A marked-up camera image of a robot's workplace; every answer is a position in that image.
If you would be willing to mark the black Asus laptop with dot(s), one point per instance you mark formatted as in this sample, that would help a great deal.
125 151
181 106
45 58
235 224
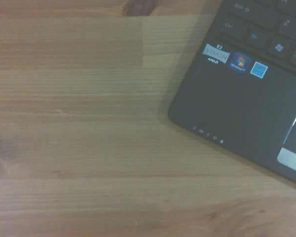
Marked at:
239 103

